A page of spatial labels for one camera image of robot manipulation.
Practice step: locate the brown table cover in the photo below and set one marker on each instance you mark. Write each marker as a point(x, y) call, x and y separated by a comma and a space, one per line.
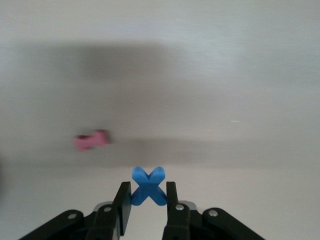
point(225, 50)

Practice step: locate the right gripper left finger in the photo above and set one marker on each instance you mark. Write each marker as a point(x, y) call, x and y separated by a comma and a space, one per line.
point(110, 222)

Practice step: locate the red foam letter I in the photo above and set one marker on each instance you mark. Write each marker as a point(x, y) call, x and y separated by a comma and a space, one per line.
point(92, 140)

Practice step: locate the blue foam letter X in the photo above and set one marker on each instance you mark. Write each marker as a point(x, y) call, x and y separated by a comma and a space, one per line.
point(148, 187)

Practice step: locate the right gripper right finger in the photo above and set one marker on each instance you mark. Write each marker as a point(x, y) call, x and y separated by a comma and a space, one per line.
point(180, 222)

